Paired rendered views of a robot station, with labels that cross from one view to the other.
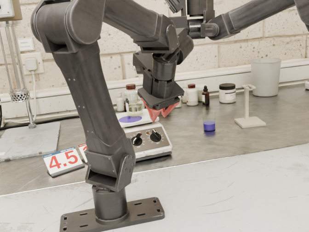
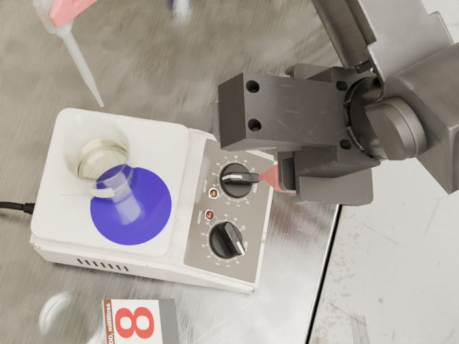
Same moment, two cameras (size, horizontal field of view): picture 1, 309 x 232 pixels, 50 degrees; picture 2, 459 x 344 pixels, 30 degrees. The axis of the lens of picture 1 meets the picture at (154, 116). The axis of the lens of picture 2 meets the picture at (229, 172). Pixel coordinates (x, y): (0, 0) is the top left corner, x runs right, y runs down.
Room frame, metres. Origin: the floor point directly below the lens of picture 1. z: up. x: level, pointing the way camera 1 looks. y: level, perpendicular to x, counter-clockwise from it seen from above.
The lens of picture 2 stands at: (0.77, 0.21, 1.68)
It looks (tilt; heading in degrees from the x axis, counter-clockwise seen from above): 72 degrees down; 299
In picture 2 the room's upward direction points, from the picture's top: 3 degrees counter-clockwise
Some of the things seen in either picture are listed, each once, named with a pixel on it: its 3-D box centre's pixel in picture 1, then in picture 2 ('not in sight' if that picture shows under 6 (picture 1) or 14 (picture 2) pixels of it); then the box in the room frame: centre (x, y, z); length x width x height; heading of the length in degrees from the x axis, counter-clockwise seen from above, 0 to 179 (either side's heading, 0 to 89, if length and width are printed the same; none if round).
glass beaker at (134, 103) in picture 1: (134, 103); (100, 160); (0.97, 0.06, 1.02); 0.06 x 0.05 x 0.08; 147
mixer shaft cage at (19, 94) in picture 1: (13, 62); not in sight; (1.08, 0.43, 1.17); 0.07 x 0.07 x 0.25
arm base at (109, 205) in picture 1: (110, 200); not in sight; (0.57, 0.10, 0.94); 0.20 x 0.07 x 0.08; 101
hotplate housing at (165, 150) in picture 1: (138, 133); (147, 199); (0.94, 0.05, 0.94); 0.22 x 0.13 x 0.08; 17
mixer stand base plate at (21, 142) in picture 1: (28, 139); not in sight; (1.07, 0.43, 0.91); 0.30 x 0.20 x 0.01; 11
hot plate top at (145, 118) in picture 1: (134, 117); (112, 181); (0.96, 0.06, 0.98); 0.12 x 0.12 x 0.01; 17
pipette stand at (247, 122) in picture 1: (249, 104); not in sight; (1.06, -0.32, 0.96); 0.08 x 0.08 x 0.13; 5
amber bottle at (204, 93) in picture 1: (205, 94); not in sight; (1.35, -0.22, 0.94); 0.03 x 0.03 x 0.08
